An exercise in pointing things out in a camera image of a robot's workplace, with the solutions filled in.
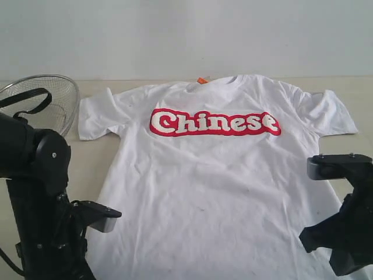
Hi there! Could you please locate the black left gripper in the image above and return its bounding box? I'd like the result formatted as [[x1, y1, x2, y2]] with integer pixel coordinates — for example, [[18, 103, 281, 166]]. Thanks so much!
[[16, 195, 95, 279]]

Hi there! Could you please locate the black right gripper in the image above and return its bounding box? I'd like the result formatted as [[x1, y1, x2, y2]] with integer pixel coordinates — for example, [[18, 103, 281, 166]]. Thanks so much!
[[299, 194, 372, 277]]

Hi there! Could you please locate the white t-shirt red print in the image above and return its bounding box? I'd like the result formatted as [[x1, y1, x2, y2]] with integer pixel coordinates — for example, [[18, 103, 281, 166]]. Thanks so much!
[[78, 75, 357, 279]]

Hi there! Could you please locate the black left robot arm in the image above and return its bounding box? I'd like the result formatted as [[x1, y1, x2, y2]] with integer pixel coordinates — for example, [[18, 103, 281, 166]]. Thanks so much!
[[1, 114, 94, 279]]

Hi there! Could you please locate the round metal mesh basket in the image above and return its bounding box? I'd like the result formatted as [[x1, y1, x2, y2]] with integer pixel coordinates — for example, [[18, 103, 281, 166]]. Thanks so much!
[[1, 74, 80, 137]]

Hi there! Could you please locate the orange garment tag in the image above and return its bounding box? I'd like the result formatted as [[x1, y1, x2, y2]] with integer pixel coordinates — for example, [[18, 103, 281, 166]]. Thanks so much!
[[197, 77, 207, 84]]

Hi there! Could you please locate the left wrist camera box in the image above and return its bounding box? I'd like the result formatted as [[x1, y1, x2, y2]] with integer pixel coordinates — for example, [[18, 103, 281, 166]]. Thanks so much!
[[72, 201, 122, 233]]

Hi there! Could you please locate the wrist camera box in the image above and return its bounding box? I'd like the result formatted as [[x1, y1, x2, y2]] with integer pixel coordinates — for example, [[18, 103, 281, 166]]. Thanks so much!
[[307, 153, 372, 190], [72, 201, 122, 233]]

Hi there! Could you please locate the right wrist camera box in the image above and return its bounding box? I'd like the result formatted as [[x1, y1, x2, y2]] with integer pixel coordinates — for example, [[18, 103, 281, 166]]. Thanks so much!
[[307, 153, 372, 190]]

